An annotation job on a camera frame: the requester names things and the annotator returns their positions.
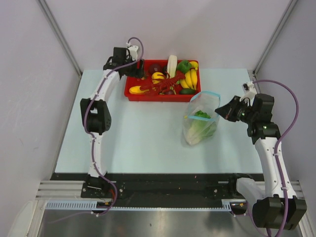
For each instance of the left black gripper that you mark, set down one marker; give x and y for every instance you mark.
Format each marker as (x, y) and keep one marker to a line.
(136, 72)

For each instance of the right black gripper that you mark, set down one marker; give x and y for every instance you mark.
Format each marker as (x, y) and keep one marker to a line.
(227, 111)

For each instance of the yellow toy mango slice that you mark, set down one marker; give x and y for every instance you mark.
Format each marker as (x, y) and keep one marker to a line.
(137, 90)

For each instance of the clear zip top bag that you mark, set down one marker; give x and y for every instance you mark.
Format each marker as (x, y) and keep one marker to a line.
(206, 101)

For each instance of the green white toy cabbage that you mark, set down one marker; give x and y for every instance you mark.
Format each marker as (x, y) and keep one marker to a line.
(198, 126)

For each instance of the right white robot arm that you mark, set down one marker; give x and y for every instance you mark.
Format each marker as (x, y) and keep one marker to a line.
(277, 206)

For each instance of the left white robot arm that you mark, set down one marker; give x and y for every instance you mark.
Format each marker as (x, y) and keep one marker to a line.
(96, 118)

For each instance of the dark purple toy onion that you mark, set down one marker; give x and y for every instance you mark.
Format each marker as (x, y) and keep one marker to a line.
(153, 68)

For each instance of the red plastic tray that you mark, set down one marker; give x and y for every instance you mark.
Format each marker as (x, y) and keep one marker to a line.
(170, 96)

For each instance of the red toy lobster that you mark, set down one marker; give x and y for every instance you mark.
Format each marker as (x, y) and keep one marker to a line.
(155, 87)

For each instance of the white toy radish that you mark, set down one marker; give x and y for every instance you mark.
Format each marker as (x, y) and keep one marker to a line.
(172, 65)

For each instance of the green toy bell pepper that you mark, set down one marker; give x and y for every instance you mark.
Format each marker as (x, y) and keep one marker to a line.
(184, 66)

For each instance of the dark green toy avocado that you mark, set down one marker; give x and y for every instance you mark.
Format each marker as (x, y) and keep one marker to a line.
(187, 91)

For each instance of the yellow toy banana bunch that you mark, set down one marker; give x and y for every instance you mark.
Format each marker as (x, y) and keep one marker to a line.
(191, 79)

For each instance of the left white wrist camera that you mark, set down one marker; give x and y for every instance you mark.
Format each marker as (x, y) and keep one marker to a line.
(133, 51)

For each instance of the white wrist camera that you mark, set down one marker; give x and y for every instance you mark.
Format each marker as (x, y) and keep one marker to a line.
(249, 90)
(133, 51)

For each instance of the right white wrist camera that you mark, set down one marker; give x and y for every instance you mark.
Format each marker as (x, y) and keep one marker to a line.
(249, 90)

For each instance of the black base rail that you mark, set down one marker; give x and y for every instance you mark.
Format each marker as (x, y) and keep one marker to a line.
(175, 190)

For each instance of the white slotted cable duct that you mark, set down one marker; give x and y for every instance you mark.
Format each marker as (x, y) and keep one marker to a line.
(93, 205)

